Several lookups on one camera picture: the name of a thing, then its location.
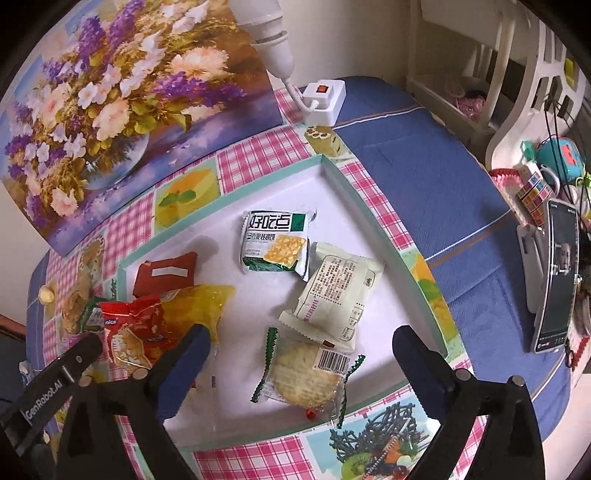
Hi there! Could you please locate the blue bedsheet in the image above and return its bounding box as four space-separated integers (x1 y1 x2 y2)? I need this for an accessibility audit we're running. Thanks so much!
332 76 573 444

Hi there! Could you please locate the clear round cracker packet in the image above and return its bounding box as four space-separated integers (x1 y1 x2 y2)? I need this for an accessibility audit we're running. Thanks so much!
250 328 365 428

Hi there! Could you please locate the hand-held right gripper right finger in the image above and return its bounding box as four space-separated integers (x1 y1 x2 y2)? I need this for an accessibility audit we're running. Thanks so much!
392 325 546 480

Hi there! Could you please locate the pink checkered table cover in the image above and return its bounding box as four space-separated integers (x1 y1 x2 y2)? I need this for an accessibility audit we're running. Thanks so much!
25 85 467 480

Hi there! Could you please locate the white gooseneck lamp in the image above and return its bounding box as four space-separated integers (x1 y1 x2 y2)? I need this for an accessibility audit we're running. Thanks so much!
228 0 347 126

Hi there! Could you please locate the dark red snack packet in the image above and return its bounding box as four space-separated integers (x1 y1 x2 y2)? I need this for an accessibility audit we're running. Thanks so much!
133 252 199 298

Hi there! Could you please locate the yellow clear snack packet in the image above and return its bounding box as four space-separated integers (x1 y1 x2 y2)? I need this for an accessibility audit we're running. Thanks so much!
171 285 236 344

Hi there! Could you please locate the white box with teal rim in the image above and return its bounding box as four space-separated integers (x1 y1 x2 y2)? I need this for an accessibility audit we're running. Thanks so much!
115 154 452 450

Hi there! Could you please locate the cream white snack packet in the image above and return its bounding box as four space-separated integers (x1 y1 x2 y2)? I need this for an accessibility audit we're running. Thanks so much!
279 243 386 355

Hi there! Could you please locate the flower painting canvas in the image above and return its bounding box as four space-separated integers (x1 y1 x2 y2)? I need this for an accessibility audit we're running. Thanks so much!
2 0 284 258

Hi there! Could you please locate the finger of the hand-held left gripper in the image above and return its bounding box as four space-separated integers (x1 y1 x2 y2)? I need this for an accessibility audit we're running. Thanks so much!
62 333 103 384

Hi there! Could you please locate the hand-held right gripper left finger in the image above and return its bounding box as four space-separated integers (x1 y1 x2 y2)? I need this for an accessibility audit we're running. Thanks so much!
55 323 212 480

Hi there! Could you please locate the smartphone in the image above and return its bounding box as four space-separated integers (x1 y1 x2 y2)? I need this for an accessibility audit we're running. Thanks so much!
531 199 580 355

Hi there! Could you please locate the colourful puzzle cube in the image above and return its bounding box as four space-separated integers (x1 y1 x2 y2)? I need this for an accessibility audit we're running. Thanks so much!
515 168 555 227

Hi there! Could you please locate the pink object on shelf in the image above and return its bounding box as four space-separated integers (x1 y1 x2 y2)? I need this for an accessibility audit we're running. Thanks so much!
455 90 485 121

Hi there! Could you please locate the white phone stand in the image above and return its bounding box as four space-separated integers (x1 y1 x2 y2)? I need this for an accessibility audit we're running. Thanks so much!
516 225 550 315

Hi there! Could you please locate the red cracker snack packet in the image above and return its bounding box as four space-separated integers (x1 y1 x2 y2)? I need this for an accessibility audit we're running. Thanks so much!
99 298 185 370

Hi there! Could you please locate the pink block toy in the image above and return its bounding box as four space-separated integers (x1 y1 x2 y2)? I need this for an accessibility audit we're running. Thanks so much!
489 168 522 195

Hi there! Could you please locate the green biscuit snack packet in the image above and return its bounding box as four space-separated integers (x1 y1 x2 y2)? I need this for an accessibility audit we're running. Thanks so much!
240 210 317 282

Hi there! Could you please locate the teal toy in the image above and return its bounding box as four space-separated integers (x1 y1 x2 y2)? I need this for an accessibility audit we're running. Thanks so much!
536 137 585 190

